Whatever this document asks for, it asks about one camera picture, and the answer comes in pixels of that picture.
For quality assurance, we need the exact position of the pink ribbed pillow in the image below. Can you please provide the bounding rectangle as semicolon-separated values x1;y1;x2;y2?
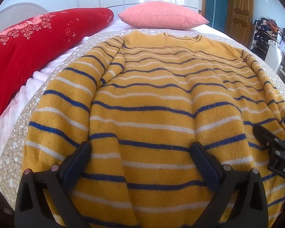
117;1;209;30

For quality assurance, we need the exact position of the cluttered clothes rack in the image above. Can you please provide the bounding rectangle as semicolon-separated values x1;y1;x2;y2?
250;17;282;57

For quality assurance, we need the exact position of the white fluffy bed sheet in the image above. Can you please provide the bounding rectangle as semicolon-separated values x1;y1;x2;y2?
0;19;233;186

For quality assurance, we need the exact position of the yellow striped sweater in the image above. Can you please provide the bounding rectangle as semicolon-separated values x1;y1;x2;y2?
22;31;285;228

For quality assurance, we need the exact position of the red floral long pillow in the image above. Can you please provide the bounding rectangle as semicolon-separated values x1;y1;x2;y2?
0;8;114;124

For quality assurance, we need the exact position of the white round headboard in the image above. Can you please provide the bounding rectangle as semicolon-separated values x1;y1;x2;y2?
0;2;49;40

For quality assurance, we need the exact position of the wooden door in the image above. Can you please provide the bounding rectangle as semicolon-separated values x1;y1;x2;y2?
224;0;254;48

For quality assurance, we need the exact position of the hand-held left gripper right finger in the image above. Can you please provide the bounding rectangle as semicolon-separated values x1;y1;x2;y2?
190;142;269;228

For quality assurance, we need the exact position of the beige dotted blanket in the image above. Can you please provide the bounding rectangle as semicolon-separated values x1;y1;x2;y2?
0;27;285;205

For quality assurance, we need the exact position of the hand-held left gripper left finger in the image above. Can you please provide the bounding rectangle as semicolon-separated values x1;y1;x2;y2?
14;141;92;228

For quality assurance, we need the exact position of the teal curtain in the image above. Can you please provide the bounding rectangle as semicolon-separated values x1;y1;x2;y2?
205;0;228;35

